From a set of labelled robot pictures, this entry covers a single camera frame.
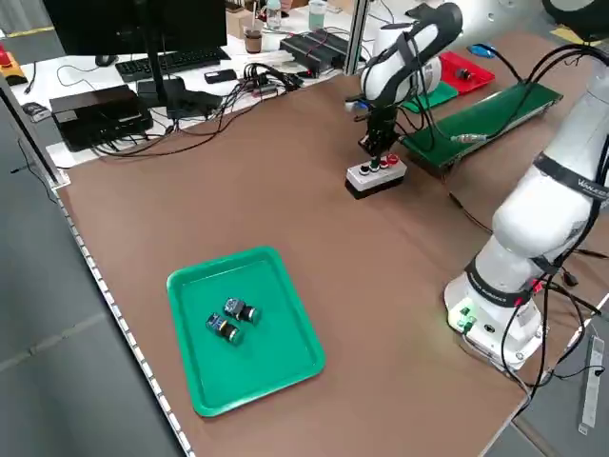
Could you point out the aluminium frame post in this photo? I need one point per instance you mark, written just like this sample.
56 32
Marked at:
357 33

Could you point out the black equipment box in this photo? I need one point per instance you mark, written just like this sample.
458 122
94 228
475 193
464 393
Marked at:
95 114

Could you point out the flat metal bracket strip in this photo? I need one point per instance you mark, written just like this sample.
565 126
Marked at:
592 381

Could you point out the grey push-button control box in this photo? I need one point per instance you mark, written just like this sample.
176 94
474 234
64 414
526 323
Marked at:
376 178

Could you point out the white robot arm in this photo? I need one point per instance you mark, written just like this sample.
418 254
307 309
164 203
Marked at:
537 224

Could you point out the green belt conveyor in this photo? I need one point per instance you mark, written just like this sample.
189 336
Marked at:
499 114

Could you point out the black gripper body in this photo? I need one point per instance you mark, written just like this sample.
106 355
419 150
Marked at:
383 121

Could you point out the aluminium frame rail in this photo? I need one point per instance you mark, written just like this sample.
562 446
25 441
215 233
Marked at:
33 133

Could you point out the black keyboard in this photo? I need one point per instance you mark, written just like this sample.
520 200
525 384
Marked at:
166 62

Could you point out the clear plastic bottle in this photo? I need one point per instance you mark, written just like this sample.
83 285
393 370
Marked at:
273 14

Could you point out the small black device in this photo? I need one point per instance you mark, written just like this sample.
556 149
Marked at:
220 75

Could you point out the brown drink cup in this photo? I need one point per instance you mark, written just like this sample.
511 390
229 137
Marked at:
253 40

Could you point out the black finned power supply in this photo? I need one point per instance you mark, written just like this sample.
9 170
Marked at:
309 57
330 40

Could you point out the green-tinted glass jar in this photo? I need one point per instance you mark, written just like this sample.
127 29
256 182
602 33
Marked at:
317 14

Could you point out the small grey device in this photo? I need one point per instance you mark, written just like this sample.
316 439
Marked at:
35 112

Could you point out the yellow emergency stop button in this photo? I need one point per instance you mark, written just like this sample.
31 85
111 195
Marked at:
9 66

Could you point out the black computer mouse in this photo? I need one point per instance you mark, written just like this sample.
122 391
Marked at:
105 59

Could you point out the red plastic tray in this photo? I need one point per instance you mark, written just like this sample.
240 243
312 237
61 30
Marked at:
478 71

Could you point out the black computer monitor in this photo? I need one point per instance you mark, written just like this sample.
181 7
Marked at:
143 24

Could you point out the green plastic tray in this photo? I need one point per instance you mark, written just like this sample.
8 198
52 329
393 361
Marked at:
266 371
445 93

